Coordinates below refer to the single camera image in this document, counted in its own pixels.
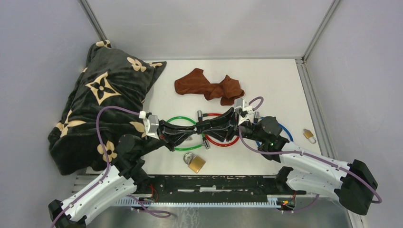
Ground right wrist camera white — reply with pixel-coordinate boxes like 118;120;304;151
233;98;255;125

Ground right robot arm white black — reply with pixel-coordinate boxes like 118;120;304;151
197;108;383;215

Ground green cable lock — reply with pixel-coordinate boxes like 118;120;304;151
167;116;210;152

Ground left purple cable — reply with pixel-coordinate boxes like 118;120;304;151
50;106;145;228

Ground brown cloth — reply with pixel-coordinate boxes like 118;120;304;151
174;68;245;106

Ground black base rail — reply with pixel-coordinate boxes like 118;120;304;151
132;175;306;203

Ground blue cable lock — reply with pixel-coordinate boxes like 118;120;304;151
254;111;294;152

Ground small brass padlock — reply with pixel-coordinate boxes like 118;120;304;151
303;129;317;144

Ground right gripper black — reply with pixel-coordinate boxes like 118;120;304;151
201;108;263;144

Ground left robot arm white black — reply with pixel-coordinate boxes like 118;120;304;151
48;121;201;228

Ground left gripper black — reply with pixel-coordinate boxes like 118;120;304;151
137;119;197;157

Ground black padlock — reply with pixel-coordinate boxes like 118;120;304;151
195;124;212;134

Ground red cable lock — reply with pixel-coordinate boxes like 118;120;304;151
197;110;239;149

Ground black floral blanket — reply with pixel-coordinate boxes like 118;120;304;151
48;40;167;175

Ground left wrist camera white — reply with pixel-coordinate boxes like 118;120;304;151
143;114;159;139

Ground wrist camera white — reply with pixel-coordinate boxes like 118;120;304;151
233;98;255;125
143;114;159;139

